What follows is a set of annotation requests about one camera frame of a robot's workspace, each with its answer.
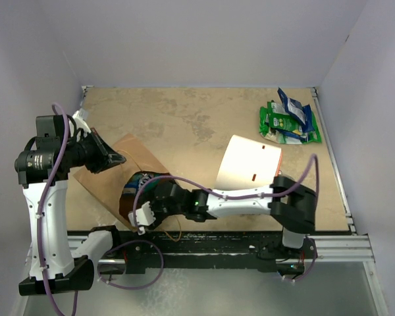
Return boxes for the brown paper bag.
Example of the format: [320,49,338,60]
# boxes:
[74,134,169,230]

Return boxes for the blue white snack packet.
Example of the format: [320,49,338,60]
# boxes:
[122,184,138,196]

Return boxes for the dark blue snack packet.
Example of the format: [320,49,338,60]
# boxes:
[277,88,313,132]

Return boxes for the green yellow snack bag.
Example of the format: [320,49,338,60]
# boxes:
[259,103,322,145]

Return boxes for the dark blue kettle chips bag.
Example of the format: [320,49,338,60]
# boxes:
[277,110,322,144]

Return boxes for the green foxs candy packet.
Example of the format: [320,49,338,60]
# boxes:
[125,171,161,190]

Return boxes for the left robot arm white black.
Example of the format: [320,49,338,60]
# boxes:
[14,112,126,296]

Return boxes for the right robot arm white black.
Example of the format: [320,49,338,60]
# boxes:
[149,176,318,257]

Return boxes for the white cylindrical toy drum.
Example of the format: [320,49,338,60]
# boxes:
[215,135,282,190]

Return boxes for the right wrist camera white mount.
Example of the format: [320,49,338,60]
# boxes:
[128,202,156,235]

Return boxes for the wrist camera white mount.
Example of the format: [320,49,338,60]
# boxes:
[128,202,156,235]
[69,109,90,134]

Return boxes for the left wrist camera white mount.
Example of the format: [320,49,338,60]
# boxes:
[69,109,90,134]

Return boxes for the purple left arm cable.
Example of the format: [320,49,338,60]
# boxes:
[36,102,165,316]

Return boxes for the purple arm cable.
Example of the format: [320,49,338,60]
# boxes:
[36,102,165,316]
[131,153,320,284]

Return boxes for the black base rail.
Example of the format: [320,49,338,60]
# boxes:
[99,226,318,276]

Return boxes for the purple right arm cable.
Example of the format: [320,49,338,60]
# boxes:
[131,153,320,284]

